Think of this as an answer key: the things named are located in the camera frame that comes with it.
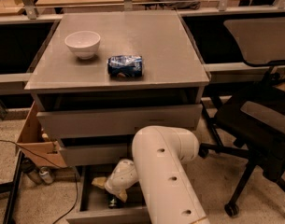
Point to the grey drawer cabinet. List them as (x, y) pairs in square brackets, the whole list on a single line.
[(172, 72)]

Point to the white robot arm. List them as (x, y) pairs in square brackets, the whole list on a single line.
[(153, 167)]

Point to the cardboard box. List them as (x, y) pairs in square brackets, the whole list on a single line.
[(36, 145)]

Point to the black office chair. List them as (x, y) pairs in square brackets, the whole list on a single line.
[(255, 115)]

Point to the crushed blue can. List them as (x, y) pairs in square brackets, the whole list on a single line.
[(125, 66)]

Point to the white bowl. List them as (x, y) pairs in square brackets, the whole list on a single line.
[(83, 44)]

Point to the grey bottom drawer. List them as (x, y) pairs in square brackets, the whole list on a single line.
[(92, 209)]

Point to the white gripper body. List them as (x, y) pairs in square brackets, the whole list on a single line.
[(116, 181)]

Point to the dark bottle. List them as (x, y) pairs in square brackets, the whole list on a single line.
[(29, 168)]

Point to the grey drawer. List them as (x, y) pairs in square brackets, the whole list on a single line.
[(117, 121), (112, 153), (92, 209)]

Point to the grey top drawer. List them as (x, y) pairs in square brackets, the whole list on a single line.
[(117, 121)]

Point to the grey bottle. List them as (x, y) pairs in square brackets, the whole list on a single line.
[(46, 175)]

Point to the grey middle drawer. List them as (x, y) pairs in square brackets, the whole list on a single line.
[(112, 153)]

